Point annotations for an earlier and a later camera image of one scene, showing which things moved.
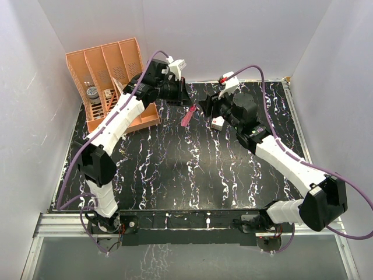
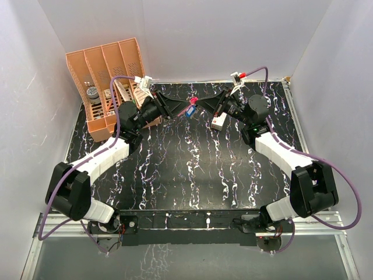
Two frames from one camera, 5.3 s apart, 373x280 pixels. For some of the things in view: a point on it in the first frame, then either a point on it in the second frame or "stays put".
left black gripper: x=182 y=97 to x=171 y=105
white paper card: x=119 y=84 stays put
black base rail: x=192 y=226 stays put
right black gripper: x=216 y=101 stays put
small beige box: x=108 y=93 stays put
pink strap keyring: x=186 y=119 to x=193 y=100
